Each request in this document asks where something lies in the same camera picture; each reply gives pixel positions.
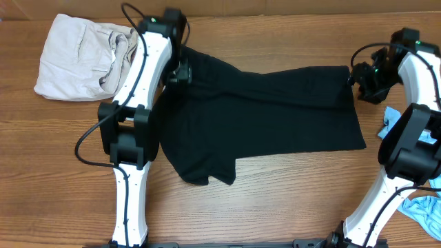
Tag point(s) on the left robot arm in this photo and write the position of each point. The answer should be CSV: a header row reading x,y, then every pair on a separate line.
x,y
125,122

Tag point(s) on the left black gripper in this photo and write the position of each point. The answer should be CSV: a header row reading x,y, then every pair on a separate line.
x,y
183,75

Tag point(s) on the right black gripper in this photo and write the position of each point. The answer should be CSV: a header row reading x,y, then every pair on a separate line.
x,y
358,74

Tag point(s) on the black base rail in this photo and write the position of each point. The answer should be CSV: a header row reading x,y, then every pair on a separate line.
x,y
237,245

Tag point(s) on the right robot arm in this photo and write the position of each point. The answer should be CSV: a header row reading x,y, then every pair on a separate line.
x,y
409,154

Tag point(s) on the black t-shirt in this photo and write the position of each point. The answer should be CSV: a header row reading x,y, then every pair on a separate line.
x,y
226,114

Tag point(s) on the beige folded shorts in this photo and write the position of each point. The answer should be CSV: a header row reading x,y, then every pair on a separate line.
x,y
83,60

